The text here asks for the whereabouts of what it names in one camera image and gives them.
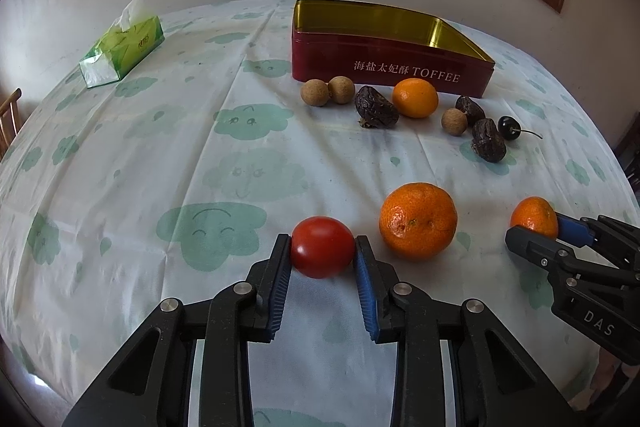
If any small mandarin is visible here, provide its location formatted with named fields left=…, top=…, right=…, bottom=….
left=510, top=196, right=559, bottom=239

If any dark cherry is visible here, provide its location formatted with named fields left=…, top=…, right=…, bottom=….
left=497, top=116, right=542, bottom=142

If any large orange mandarin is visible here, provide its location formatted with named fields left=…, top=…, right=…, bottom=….
left=378, top=182, right=458, bottom=262

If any red tomato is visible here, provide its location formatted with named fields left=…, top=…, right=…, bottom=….
left=291, top=216, right=356, bottom=279

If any large dried date right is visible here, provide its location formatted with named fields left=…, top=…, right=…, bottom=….
left=472, top=118, right=506, bottom=162

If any large dried date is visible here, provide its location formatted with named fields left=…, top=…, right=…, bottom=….
left=472, top=118, right=506, bottom=162
left=354, top=86, right=399, bottom=129

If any small dried date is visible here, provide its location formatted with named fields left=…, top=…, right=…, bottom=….
left=454, top=95, right=486, bottom=128

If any longan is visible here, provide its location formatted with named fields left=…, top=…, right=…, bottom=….
left=328, top=76, right=355, bottom=105
left=440, top=108, right=469, bottom=136
left=300, top=79, right=330, bottom=107

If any cloud print tablecloth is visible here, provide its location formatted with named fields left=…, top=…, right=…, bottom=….
left=1, top=0, right=639, bottom=426

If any small orange by tin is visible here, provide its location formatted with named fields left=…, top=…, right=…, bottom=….
left=392, top=78, right=439, bottom=119

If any large dried date left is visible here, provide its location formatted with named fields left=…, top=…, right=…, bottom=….
left=354, top=86, right=399, bottom=129

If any wooden chair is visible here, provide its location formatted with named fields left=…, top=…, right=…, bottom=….
left=0, top=89, right=22, bottom=157

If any left longan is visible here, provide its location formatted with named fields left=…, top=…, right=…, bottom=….
left=300, top=79, right=330, bottom=107

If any red toffee tin box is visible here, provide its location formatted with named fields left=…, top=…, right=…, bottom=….
left=291, top=0, right=496, bottom=98

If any green tissue pack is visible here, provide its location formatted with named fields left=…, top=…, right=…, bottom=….
left=79, top=0, right=165, bottom=89

